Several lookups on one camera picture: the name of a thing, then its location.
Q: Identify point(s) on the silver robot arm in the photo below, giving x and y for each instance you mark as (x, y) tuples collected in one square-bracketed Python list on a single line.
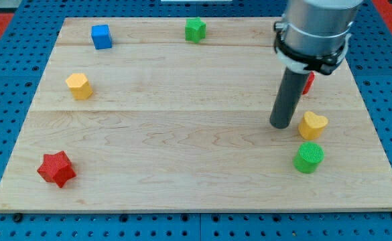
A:
[(313, 35)]

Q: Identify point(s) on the green star block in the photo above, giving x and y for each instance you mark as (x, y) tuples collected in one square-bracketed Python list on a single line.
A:
[(195, 29)]

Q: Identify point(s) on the yellow heart block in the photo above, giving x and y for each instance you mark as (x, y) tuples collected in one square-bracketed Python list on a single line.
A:
[(312, 125)]

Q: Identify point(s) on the green circle block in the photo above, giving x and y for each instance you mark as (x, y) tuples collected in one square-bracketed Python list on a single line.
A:
[(308, 157)]

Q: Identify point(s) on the red circle block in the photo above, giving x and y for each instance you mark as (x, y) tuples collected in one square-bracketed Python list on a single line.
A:
[(309, 83)]

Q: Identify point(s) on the red star block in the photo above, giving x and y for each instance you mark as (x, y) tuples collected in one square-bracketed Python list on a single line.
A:
[(56, 168)]

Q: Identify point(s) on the wooden board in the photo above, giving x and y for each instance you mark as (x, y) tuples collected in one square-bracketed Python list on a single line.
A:
[(174, 127)]

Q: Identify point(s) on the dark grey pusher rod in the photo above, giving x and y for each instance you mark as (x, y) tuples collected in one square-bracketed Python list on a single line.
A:
[(289, 93)]

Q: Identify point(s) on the yellow hexagon block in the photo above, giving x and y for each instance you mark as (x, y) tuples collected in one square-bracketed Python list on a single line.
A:
[(79, 86)]

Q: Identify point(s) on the blue cube block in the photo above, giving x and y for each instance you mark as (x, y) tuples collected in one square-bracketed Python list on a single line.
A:
[(101, 37)]

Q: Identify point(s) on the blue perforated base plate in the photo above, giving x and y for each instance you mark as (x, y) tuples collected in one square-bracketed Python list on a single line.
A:
[(25, 48)]

